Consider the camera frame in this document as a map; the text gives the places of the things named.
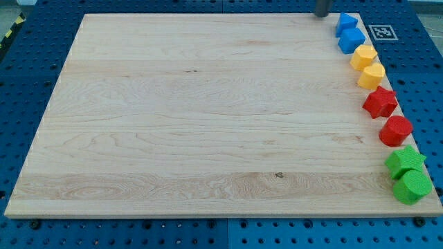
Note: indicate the blue cube block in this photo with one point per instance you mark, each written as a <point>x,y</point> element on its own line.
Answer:
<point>350,39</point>

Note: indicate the blue triangle block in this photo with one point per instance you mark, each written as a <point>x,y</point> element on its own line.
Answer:
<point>345,21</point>

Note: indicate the light wooden board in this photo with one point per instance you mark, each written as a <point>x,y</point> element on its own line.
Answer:
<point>175,116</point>

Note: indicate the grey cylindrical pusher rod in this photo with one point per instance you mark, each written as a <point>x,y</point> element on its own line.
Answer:
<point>322,8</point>

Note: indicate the yellow heart block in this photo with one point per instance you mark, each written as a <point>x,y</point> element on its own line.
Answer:
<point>371,76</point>

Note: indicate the yellow hexagon block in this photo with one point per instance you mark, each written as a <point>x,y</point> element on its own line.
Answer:
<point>363,57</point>

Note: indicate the red star block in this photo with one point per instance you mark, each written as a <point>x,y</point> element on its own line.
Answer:
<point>381,103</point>

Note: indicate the red cylinder block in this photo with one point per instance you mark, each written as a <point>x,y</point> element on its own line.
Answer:
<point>395,131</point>

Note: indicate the green star block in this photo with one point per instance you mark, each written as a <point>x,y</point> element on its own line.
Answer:
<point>403,160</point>

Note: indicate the white fiducial marker tag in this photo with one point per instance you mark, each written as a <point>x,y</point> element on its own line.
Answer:
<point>382,32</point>

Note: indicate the green cylinder block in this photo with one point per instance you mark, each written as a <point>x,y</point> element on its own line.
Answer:
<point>412,187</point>

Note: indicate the black yellow hazard tape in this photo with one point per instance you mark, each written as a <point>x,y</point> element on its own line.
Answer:
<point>13,31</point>

